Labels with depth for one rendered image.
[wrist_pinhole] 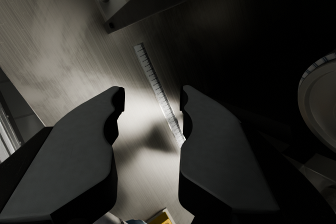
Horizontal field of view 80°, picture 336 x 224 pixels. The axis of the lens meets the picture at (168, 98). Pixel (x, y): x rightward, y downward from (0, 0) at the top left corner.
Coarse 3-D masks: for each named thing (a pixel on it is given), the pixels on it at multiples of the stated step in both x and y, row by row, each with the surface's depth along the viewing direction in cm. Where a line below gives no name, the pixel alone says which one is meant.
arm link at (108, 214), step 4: (108, 212) 29; (104, 216) 28; (108, 216) 28; (112, 216) 29; (96, 220) 26; (100, 220) 27; (104, 220) 27; (108, 220) 28; (112, 220) 28; (116, 220) 29; (120, 220) 30
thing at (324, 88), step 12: (312, 72) 20; (324, 72) 19; (300, 84) 22; (312, 84) 21; (324, 84) 20; (300, 96) 23; (312, 96) 22; (324, 96) 21; (300, 108) 24; (312, 108) 23; (324, 108) 22; (312, 120) 23; (324, 120) 22; (312, 132) 24; (324, 132) 23; (324, 144) 23
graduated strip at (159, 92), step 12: (144, 48) 37; (144, 60) 37; (144, 72) 38; (156, 72) 39; (156, 84) 39; (156, 96) 40; (168, 108) 41; (168, 120) 42; (180, 132) 44; (180, 144) 45
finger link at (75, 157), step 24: (96, 96) 10; (120, 96) 11; (72, 120) 9; (96, 120) 9; (48, 144) 7; (72, 144) 7; (96, 144) 7; (48, 168) 6; (72, 168) 6; (96, 168) 6; (24, 192) 6; (48, 192) 6; (72, 192) 6; (96, 192) 6; (0, 216) 5; (24, 216) 5; (48, 216) 5; (72, 216) 6; (96, 216) 6
